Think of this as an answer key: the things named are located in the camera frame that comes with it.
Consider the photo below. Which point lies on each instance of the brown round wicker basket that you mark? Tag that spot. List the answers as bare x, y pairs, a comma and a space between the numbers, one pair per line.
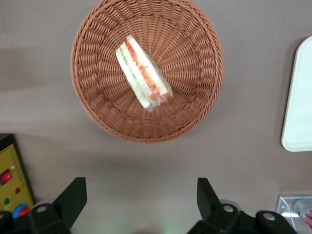
190, 61

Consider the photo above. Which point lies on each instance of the clear acrylic tiered display stand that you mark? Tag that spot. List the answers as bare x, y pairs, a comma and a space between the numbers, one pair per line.
284, 204

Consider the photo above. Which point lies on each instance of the red-lidded yogurt cup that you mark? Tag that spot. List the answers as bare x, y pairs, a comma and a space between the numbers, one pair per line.
306, 212

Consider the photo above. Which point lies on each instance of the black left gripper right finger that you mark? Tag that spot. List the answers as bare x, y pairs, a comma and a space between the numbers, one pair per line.
207, 200

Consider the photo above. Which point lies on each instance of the cream plastic tray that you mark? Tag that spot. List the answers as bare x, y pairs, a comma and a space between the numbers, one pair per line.
301, 102

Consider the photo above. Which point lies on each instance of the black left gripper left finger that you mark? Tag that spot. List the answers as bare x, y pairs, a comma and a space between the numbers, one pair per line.
73, 197

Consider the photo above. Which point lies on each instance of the plastic-wrapped triangle sandwich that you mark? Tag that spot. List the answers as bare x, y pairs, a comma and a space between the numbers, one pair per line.
141, 73

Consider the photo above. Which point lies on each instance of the yellow control box with buttons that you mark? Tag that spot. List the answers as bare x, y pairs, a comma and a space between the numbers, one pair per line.
14, 158

